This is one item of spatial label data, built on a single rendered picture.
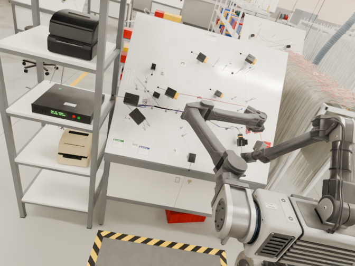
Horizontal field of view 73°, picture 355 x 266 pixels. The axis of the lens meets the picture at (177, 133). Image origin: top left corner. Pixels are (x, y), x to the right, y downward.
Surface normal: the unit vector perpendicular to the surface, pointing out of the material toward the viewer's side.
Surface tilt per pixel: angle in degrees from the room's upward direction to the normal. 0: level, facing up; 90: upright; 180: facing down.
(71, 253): 0
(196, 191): 90
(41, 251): 0
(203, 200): 90
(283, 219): 0
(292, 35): 50
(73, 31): 72
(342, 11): 90
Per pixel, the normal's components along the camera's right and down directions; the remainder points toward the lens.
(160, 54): 0.13, -0.07
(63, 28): 0.08, 0.28
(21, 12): -0.04, 0.55
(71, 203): 0.24, -0.80
